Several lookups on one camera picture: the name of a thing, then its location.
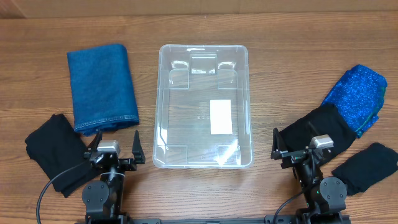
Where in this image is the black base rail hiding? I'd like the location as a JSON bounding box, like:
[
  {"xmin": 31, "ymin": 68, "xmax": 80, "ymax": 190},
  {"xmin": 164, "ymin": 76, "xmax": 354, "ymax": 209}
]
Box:
[{"xmin": 74, "ymin": 214, "xmax": 352, "ymax": 224}]

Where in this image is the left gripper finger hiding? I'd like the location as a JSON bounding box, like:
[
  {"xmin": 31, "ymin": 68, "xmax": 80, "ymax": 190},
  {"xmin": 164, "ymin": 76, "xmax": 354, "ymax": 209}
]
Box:
[
  {"xmin": 83, "ymin": 131, "xmax": 103, "ymax": 159},
  {"xmin": 132, "ymin": 130, "xmax": 146, "ymax": 164}
]

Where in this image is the clear plastic storage bin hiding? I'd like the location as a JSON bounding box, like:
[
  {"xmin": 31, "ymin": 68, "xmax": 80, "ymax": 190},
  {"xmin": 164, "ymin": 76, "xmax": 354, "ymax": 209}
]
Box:
[{"xmin": 152, "ymin": 44, "xmax": 254, "ymax": 169}]

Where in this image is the white label in bin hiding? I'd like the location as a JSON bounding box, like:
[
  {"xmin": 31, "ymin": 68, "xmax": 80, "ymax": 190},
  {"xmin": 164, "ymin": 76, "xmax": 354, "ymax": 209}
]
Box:
[{"xmin": 210, "ymin": 100, "xmax": 233, "ymax": 135}]

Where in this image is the large black cloth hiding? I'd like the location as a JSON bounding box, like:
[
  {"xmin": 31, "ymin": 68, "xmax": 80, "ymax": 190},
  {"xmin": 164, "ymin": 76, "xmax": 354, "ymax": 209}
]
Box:
[{"xmin": 279, "ymin": 104, "xmax": 356, "ymax": 166}]

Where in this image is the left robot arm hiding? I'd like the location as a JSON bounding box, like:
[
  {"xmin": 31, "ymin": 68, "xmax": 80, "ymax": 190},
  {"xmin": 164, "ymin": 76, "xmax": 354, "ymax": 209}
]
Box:
[{"xmin": 82, "ymin": 131, "xmax": 146, "ymax": 224}]

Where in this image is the blue towel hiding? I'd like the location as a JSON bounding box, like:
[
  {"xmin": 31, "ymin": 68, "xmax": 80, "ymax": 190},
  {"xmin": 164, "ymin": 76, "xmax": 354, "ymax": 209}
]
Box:
[{"xmin": 67, "ymin": 44, "xmax": 139, "ymax": 136}]

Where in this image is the small black cloth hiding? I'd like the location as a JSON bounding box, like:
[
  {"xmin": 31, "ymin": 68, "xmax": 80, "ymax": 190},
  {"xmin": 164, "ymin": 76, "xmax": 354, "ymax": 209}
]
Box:
[{"xmin": 331, "ymin": 142, "xmax": 397, "ymax": 196}]

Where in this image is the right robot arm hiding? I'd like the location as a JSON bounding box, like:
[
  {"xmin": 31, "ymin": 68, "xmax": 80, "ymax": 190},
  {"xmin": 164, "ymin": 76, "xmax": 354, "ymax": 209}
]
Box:
[{"xmin": 264, "ymin": 128, "xmax": 351, "ymax": 223}]

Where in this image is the blue sparkly fabric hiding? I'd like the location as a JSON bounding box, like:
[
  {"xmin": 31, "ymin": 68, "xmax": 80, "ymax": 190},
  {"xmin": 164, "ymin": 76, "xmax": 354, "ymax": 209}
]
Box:
[{"xmin": 322, "ymin": 64, "xmax": 388, "ymax": 138}]

